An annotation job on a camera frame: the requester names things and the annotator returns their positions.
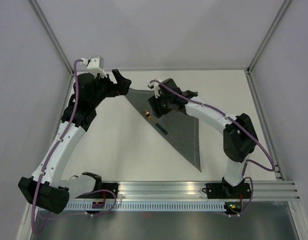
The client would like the gold fork black handle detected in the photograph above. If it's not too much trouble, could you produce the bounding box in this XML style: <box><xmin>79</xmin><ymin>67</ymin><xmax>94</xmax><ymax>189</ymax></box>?
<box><xmin>144</xmin><ymin>110</ymin><xmax>168</xmax><ymax>135</ymax></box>

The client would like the aluminium cage frame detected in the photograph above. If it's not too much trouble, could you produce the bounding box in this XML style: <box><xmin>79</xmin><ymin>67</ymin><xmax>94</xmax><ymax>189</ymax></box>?
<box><xmin>31</xmin><ymin>0</ymin><xmax>301</xmax><ymax>183</ymax></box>

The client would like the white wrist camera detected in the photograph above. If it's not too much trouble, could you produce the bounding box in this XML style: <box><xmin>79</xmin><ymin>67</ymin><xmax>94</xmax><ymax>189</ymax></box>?
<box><xmin>148</xmin><ymin>79</ymin><xmax>161</xmax><ymax>99</ymax></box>
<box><xmin>81</xmin><ymin>56</ymin><xmax>107</xmax><ymax>78</ymax></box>

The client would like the white slotted cable duct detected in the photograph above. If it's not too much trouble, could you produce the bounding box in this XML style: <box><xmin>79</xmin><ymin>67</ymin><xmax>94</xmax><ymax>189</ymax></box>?
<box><xmin>65</xmin><ymin>200</ymin><xmax>225</xmax><ymax>212</ymax></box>

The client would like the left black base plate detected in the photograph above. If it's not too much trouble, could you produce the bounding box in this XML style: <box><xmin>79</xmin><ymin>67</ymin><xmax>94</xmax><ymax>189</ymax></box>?
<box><xmin>93</xmin><ymin>182</ymin><xmax>119</xmax><ymax>200</ymax></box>

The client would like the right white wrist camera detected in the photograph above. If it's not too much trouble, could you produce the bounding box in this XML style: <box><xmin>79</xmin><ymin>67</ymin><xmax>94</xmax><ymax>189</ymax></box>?
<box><xmin>148</xmin><ymin>79</ymin><xmax>161</xmax><ymax>99</ymax></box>

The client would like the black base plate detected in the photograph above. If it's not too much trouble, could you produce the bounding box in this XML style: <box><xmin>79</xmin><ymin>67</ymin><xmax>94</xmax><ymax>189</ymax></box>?
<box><xmin>202</xmin><ymin>182</ymin><xmax>252</xmax><ymax>200</ymax></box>
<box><xmin>93</xmin><ymin>182</ymin><xmax>119</xmax><ymax>200</ymax></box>

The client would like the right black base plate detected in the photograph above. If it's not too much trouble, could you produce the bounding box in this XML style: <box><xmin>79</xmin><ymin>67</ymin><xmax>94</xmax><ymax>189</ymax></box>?
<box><xmin>202</xmin><ymin>182</ymin><xmax>252</xmax><ymax>200</ymax></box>

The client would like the grey cloth napkin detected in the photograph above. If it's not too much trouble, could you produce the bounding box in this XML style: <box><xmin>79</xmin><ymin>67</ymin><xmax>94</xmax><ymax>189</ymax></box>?
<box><xmin>126</xmin><ymin>88</ymin><xmax>201</xmax><ymax>171</ymax></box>

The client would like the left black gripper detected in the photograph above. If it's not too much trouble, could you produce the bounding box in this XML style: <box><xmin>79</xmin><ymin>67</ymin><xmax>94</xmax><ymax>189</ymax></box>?
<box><xmin>91</xmin><ymin>69</ymin><xmax>132</xmax><ymax>108</ymax></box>

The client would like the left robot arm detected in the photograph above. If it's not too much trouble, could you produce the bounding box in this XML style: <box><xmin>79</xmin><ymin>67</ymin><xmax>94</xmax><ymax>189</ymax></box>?
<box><xmin>18</xmin><ymin>69</ymin><xmax>132</xmax><ymax>214</ymax></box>

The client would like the aluminium front rail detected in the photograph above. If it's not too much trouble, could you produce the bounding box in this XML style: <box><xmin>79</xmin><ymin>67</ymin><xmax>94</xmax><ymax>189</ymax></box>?
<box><xmin>68</xmin><ymin>180</ymin><xmax>301</xmax><ymax>201</ymax></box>

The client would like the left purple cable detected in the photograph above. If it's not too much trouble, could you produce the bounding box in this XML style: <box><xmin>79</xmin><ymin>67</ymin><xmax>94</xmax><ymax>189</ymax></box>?
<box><xmin>31</xmin><ymin>58</ymin><xmax>82</xmax><ymax>234</ymax></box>

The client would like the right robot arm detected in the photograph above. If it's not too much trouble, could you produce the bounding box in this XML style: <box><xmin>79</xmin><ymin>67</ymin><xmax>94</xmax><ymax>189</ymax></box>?
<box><xmin>148</xmin><ymin>78</ymin><xmax>258</xmax><ymax>198</ymax></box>

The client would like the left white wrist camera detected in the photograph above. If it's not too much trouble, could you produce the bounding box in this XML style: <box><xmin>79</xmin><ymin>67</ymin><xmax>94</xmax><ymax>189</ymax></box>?
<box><xmin>81</xmin><ymin>56</ymin><xmax>107</xmax><ymax>78</ymax></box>

